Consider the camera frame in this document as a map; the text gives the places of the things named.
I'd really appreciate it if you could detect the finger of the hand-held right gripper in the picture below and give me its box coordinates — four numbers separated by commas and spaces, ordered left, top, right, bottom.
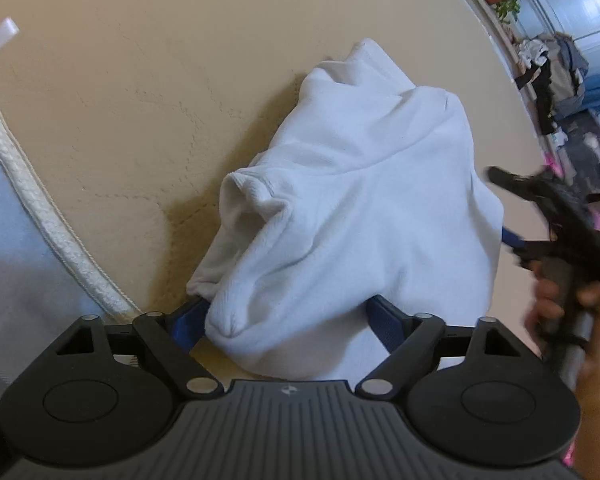
501, 226, 572, 268
487, 165, 549, 199

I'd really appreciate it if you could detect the white windowsill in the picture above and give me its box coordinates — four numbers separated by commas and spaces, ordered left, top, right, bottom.
445, 0, 551, 156

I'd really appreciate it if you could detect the pile of dark clothes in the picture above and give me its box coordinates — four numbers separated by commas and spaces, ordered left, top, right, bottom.
515, 32, 591, 136

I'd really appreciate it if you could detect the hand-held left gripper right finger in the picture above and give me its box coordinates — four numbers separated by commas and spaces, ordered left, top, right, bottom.
355, 294, 523, 401

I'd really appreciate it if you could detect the window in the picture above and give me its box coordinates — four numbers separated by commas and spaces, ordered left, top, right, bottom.
520, 0, 600, 76

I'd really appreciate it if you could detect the clear plastic storage box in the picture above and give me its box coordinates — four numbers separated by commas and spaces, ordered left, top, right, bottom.
555, 110, 600, 196

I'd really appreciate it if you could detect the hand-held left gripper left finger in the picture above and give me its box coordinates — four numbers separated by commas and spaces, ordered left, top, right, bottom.
55, 296, 226, 401

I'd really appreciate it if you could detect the white garment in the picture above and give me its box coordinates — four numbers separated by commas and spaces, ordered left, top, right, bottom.
186, 37, 504, 381

